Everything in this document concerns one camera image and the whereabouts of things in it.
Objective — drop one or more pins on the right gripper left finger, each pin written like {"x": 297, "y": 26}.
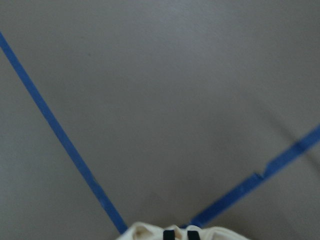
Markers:
{"x": 168, "y": 235}

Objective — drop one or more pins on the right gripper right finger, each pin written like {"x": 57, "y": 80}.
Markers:
{"x": 192, "y": 235}

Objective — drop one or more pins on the yellow long-sleeve printed shirt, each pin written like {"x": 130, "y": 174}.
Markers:
{"x": 145, "y": 231}

